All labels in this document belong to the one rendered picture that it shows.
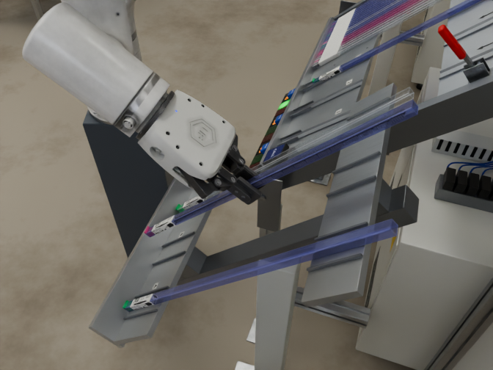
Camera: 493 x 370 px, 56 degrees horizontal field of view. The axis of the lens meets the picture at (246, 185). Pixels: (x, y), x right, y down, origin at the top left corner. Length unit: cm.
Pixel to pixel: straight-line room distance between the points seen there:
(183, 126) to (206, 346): 108
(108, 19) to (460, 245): 81
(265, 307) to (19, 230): 133
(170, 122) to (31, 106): 201
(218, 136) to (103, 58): 17
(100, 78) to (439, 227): 80
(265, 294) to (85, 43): 47
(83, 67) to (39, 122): 187
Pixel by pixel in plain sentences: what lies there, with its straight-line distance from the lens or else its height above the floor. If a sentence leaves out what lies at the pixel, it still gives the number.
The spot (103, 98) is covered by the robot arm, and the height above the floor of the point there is 111.
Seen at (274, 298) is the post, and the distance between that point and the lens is 80.
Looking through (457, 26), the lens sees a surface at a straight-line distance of 102.
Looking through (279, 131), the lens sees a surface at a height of 73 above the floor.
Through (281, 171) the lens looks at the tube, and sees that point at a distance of 59.
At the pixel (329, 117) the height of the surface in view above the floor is 81.
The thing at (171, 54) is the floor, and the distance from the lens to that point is 274.
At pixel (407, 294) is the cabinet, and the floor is 43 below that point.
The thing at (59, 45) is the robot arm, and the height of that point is 116.
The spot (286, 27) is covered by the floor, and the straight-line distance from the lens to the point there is 297.
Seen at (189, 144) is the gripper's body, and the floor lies 105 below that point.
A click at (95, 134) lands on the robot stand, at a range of 122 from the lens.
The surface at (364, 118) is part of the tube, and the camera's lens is 65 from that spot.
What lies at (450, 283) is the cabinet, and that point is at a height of 53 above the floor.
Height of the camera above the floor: 144
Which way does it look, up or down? 48 degrees down
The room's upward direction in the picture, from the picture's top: straight up
